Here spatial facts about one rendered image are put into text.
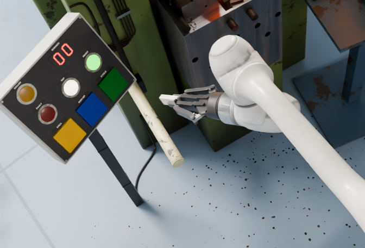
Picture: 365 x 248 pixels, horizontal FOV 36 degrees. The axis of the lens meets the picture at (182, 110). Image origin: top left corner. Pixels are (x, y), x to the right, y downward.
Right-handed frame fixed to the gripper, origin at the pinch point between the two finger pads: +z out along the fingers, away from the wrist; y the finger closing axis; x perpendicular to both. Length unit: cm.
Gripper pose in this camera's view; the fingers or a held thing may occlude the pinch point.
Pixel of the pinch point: (170, 100)
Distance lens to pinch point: 160.4
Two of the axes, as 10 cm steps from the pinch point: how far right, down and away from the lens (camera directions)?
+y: 5.0, -7.4, 4.4
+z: -7.3, -1.0, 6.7
